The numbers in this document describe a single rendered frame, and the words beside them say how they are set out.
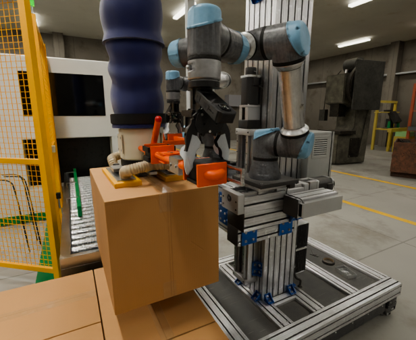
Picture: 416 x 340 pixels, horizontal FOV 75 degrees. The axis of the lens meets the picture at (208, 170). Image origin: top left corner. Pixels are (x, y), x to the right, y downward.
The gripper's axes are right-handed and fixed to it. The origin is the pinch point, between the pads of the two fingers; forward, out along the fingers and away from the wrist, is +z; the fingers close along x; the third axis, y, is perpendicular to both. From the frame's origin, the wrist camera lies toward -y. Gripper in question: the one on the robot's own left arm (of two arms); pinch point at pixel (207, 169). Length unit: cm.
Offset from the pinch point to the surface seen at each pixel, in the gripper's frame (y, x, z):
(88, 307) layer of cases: 56, 26, 66
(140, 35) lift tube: 48, 2, -41
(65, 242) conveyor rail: 114, 33, 61
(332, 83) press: 431, -594, -97
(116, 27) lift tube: 53, 9, -43
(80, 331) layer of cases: 44, 30, 66
